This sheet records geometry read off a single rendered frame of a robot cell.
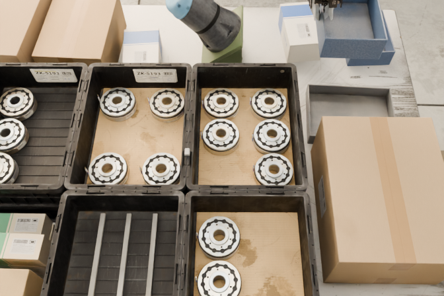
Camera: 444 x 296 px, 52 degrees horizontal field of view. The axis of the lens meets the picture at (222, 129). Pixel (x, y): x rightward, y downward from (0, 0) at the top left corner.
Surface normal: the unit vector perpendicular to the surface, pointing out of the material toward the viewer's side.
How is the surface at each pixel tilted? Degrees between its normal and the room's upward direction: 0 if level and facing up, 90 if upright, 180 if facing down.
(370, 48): 90
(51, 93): 0
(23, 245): 0
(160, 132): 0
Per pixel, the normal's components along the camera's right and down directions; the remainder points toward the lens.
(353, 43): -0.02, 0.85
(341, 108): 0.00, -0.52
